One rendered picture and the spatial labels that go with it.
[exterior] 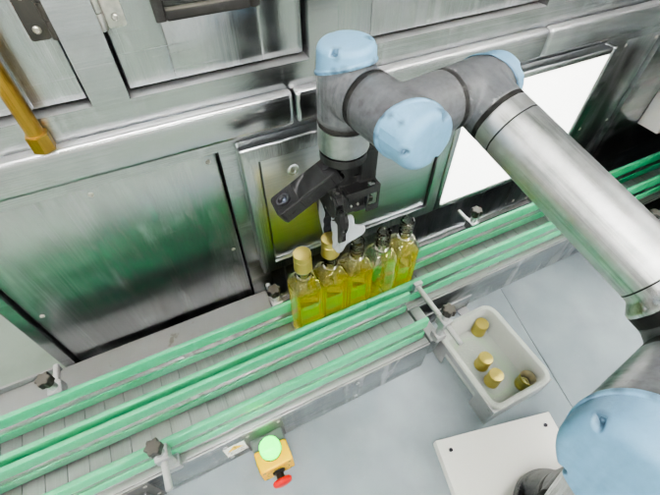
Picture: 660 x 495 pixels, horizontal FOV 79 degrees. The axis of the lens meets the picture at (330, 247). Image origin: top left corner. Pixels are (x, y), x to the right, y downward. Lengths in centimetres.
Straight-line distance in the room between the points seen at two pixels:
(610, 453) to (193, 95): 63
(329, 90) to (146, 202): 40
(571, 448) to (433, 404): 64
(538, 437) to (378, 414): 35
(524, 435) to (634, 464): 67
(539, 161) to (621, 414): 26
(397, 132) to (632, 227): 25
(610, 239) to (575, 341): 79
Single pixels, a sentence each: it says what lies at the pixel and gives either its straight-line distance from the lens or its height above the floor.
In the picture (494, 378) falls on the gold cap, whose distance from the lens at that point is 105.
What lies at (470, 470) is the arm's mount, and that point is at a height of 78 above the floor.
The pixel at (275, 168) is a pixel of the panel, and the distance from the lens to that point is 74.
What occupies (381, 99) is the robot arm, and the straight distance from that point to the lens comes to 46.
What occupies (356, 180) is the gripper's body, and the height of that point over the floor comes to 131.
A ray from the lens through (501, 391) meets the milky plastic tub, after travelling 109.
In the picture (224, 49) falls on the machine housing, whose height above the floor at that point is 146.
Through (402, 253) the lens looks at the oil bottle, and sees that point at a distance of 85.
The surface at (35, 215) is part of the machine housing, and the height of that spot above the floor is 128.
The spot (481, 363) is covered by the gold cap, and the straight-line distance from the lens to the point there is 106.
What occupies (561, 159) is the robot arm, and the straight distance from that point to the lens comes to 50.
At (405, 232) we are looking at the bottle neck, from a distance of 83.
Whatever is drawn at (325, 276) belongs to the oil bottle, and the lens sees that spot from 78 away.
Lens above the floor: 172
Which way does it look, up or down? 50 degrees down
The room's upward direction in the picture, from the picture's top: straight up
